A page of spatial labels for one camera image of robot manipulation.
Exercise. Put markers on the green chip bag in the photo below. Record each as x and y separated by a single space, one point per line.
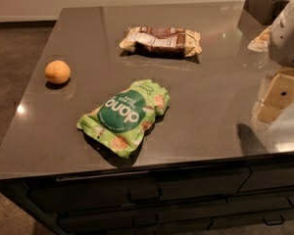
120 123

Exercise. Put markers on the dark drawer cabinet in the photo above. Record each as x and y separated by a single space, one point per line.
162 201

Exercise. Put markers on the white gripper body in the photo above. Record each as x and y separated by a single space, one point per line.
288 38

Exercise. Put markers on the cream snack bag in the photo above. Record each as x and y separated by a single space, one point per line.
261 42

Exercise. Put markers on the brown chip bag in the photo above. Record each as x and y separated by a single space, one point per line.
167 41

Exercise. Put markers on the orange round can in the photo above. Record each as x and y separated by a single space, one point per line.
57 72

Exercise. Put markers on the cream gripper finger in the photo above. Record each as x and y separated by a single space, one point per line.
265 113
278 90

